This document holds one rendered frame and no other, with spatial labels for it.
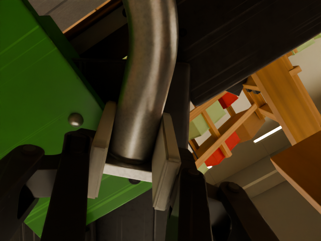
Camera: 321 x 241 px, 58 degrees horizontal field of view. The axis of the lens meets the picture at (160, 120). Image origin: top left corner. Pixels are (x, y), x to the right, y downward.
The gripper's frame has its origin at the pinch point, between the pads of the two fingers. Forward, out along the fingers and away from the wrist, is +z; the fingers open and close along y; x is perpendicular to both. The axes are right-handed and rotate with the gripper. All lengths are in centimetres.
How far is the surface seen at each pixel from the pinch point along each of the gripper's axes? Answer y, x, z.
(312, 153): 42, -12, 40
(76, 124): -4.1, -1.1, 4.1
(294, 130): 55, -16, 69
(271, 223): 340, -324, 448
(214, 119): 114, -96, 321
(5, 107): -9.2, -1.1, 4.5
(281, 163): 38, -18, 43
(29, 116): -7.5, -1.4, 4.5
